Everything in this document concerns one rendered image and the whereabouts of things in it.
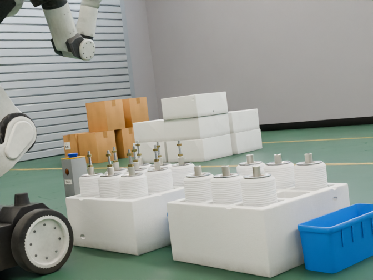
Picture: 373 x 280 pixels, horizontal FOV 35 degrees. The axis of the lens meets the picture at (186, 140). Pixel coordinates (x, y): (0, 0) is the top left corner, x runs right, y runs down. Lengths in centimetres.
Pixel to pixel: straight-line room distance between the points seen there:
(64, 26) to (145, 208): 68
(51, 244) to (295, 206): 77
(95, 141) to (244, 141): 154
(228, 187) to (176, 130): 325
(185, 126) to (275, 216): 330
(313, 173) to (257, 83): 624
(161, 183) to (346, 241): 73
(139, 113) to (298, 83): 232
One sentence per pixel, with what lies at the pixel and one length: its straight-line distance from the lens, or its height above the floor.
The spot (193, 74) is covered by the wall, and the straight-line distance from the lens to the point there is 869.
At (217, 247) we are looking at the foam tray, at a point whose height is 6.
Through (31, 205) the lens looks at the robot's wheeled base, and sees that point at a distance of 193.
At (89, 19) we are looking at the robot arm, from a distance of 222.
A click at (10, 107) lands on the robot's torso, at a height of 53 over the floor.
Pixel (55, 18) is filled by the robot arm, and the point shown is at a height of 81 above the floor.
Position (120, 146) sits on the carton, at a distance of 608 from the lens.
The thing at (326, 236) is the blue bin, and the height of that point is 10.
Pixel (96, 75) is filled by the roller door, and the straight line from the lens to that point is 839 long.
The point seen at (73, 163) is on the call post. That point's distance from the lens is 233.
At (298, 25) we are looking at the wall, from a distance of 762.
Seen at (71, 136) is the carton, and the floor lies 28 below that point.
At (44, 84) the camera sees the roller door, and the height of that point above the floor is 94.
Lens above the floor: 47
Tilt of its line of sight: 3 degrees down
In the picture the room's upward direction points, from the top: 7 degrees counter-clockwise
